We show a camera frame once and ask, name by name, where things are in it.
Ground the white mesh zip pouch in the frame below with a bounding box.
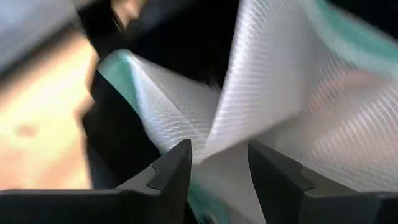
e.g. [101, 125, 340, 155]
[97, 0, 398, 224]

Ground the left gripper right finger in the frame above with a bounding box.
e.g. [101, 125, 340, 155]
[247, 139, 359, 224]

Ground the black backpack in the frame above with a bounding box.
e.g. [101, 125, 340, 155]
[76, 0, 398, 191]

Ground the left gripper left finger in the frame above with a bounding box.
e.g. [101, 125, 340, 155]
[115, 139, 193, 196]

